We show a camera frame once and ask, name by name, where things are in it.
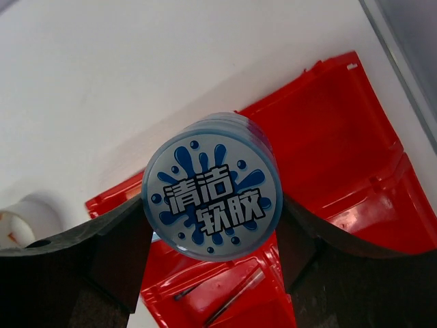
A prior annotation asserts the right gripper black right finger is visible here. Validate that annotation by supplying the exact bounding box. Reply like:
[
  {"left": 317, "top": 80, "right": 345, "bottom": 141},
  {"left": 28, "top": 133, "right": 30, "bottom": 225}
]
[{"left": 276, "top": 197, "right": 436, "bottom": 327}]

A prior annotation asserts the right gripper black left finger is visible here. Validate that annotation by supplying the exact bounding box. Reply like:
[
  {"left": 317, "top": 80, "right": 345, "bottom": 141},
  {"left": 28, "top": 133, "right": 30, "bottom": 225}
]
[{"left": 1, "top": 197, "right": 152, "bottom": 327}]

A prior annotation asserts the red gel pen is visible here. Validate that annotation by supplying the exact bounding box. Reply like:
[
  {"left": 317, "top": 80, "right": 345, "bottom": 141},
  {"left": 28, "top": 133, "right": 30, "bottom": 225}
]
[{"left": 203, "top": 269, "right": 265, "bottom": 327}]

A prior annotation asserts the large grey tape roll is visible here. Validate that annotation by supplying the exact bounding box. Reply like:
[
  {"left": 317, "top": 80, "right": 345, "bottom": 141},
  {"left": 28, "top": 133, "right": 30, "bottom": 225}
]
[{"left": 1, "top": 195, "right": 63, "bottom": 249}]

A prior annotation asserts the blue gel pen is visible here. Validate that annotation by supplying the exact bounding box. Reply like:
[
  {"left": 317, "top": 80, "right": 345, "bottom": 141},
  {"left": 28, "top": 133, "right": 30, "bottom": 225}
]
[{"left": 173, "top": 285, "right": 199, "bottom": 301}]

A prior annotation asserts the blue slime jar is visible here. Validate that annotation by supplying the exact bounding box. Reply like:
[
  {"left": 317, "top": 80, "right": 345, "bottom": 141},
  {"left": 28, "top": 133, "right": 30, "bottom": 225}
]
[{"left": 141, "top": 112, "right": 283, "bottom": 262}]

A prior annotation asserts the red bin front left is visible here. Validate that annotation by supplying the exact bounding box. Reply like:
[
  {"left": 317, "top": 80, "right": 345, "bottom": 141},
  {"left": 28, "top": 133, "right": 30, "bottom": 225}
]
[{"left": 141, "top": 236, "right": 296, "bottom": 327}]

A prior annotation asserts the red bin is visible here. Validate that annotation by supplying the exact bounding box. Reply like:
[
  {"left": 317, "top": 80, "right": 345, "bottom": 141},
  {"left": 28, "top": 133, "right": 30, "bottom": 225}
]
[
  {"left": 241, "top": 51, "right": 404, "bottom": 219},
  {"left": 316, "top": 154, "right": 436, "bottom": 254},
  {"left": 84, "top": 170, "right": 178, "bottom": 254},
  {"left": 141, "top": 236, "right": 296, "bottom": 327}
]

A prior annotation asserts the red bin front right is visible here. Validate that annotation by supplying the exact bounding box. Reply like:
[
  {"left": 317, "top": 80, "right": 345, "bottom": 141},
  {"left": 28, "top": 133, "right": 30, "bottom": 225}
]
[{"left": 316, "top": 154, "right": 436, "bottom": 254}]

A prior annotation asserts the red bin back left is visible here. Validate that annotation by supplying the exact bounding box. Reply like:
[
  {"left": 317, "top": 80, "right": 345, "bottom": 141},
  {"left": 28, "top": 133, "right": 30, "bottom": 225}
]
[{"left": 84, "top": 170, "right": 178, "bottom": 254}]

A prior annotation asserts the red bin back right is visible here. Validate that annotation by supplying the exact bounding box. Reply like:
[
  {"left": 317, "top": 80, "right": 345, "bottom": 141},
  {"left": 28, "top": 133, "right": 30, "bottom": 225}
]
[{"left": 241, "top": 51, "right": 404, "bottom": 219}]

